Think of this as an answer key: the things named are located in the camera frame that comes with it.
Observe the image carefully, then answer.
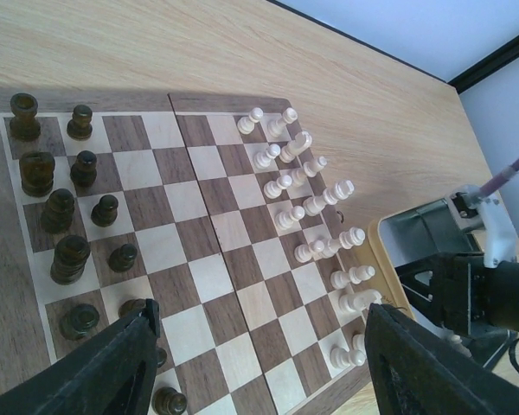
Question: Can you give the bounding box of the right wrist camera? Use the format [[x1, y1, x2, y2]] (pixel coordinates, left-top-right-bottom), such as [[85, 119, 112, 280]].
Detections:
[[445, 185, 516, 268]]

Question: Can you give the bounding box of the light chess piece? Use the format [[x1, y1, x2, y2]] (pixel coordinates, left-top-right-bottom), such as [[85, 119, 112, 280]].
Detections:
[[322, 227, 366, 258], [290, 156, 328, 187], [330, 347, 367, 369]]

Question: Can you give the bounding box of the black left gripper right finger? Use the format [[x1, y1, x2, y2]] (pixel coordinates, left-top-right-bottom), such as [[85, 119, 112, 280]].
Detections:
[[365, 304, 519, 414]]

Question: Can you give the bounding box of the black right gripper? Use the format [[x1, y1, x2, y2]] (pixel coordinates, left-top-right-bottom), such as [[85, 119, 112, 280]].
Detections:
[[394, 252, 491, 337]]

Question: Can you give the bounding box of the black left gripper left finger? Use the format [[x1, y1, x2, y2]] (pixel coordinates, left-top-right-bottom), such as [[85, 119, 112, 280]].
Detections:
[[0, 299, 160, 414]]

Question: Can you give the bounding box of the black enclosure frame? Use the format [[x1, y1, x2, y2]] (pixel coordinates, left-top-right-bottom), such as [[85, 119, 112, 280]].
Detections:
[[277, 1, 519, 93]]

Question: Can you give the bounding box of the row of dark chess pieces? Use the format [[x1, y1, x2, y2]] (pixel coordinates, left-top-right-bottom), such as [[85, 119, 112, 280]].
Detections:
[[8, 92, 188, 415]]

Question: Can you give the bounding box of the light pawn in tin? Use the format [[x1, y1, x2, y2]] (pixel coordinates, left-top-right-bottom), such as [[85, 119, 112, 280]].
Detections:
[[447, 334, 472, 358]]

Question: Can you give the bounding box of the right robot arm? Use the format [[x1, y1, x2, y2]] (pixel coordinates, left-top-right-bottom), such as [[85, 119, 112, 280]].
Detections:
[[395, 252, 519, 338]]

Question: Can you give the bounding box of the wooden chess board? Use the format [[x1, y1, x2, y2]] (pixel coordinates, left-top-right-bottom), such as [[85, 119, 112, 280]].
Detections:
[[0, 90, 369, 414]]

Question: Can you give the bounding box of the gold tin box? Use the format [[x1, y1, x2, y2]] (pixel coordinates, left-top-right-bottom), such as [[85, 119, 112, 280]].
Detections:
[[364, 198, 519, 369]]

